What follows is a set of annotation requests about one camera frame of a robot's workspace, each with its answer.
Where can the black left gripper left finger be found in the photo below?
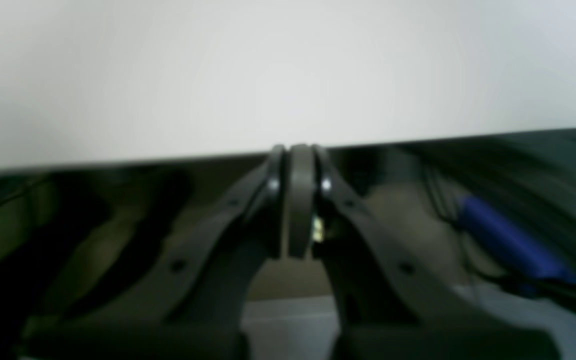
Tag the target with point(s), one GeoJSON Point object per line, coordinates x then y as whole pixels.
{"type": "Point", "coordinates": [188, 306]}

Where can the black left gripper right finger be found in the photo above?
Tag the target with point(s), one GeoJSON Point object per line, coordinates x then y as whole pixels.
{"type": "Point", "coordinates": [389, 304]}

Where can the blue cylindrical object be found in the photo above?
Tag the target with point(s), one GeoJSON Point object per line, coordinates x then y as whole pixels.
{"type": "Point", "coordinates": [510, 246]}

